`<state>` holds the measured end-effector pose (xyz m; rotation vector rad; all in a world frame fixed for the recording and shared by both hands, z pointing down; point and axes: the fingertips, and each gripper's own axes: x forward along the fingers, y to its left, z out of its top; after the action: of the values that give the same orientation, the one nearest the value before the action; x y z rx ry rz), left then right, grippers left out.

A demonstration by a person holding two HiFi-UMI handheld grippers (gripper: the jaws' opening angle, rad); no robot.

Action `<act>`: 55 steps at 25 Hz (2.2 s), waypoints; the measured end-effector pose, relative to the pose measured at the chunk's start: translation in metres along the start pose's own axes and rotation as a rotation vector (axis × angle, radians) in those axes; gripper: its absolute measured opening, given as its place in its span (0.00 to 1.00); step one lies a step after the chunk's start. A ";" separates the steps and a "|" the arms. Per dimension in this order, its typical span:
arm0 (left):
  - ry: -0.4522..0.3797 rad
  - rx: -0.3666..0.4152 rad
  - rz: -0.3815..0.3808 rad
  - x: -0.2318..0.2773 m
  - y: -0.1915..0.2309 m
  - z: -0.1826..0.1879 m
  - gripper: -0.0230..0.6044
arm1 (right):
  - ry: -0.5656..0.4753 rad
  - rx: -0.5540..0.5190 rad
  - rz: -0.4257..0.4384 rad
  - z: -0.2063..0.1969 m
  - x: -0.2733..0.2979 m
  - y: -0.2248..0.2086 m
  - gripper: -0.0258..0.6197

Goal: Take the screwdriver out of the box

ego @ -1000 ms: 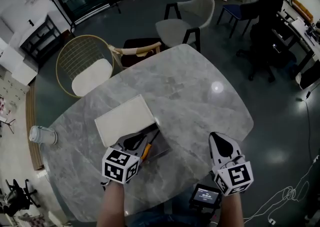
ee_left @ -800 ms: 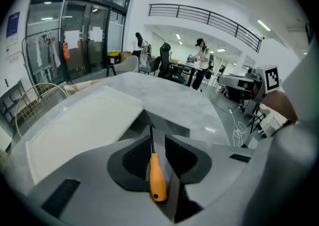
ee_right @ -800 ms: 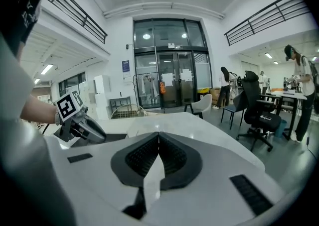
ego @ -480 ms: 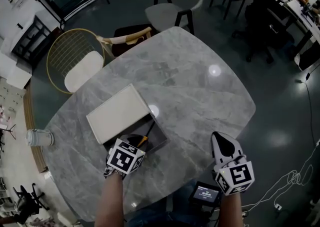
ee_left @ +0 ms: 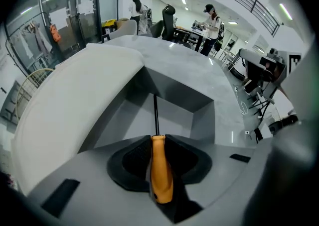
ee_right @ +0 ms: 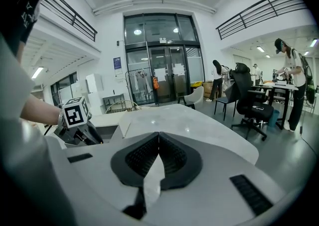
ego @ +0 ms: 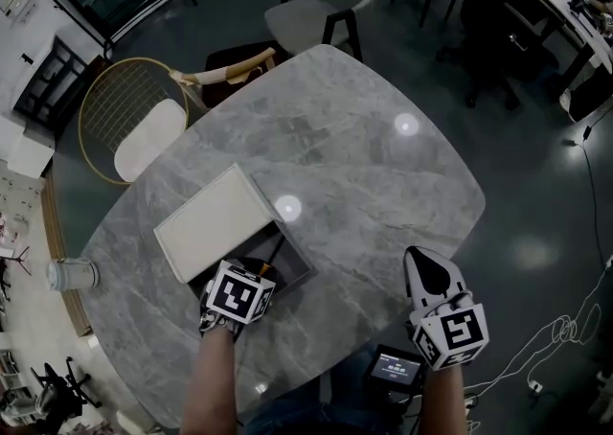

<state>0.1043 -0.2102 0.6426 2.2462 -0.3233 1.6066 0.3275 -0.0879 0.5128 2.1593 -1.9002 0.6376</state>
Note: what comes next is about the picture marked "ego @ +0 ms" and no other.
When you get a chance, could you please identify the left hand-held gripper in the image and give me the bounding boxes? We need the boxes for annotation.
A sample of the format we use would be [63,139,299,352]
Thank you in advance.
[197,257,278,341]

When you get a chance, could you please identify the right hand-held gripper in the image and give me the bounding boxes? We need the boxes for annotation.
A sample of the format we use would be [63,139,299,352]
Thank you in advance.
[402,244,491,373]

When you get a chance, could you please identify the orange handled screwdriver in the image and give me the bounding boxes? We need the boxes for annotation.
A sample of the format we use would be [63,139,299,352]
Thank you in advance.
[261,235,287,277]

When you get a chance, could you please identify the person's right forearm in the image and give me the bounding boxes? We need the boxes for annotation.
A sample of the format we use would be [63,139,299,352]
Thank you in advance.
[420,360,468,435]

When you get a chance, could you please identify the person's left forearm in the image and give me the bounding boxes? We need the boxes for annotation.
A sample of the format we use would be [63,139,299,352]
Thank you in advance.
[179,327,238,435]

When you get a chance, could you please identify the black chest-mounted screen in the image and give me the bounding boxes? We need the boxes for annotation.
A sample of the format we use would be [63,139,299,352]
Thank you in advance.
[366,344,427,396]

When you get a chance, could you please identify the person's legs in jeans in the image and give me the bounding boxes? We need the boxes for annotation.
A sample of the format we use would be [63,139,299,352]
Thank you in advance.
[243,351,398,435]

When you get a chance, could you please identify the white ribbed cylindrical canister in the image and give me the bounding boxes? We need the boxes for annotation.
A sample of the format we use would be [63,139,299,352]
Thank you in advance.
[45,256,101,291]

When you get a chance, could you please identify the black office chair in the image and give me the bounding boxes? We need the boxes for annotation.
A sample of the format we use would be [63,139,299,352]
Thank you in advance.
[434,0,562,112]
[28,355,104,435]

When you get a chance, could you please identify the wooden slatted platform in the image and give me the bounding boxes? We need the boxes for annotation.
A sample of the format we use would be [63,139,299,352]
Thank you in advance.
[40,169,100,338]

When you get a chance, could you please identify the white and black machine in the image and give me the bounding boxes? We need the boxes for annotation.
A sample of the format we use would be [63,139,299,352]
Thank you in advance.
[557,66,613,124]

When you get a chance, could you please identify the black shelf unit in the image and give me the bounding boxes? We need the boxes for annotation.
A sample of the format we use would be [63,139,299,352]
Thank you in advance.
[12,34,104,130]

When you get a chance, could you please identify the black clothes rack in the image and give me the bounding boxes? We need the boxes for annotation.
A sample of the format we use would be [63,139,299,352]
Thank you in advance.
[23,0,198,59]

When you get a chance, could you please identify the grey upholstered chair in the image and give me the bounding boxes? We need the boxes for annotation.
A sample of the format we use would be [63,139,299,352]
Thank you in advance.
[262,0,383,64]

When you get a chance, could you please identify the white desk black legs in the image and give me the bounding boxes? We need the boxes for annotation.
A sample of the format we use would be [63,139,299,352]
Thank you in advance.
[511,0,613,103]

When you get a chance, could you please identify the tangled white cable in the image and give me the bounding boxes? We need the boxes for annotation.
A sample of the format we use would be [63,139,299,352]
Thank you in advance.
[458,254,613,427]

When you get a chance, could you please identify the gold wire chair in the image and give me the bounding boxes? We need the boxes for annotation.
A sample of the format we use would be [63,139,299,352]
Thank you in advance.
[77,56,192,186]

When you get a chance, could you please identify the small white wall sign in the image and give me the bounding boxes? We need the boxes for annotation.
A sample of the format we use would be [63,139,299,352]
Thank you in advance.
[17,0,40,26]

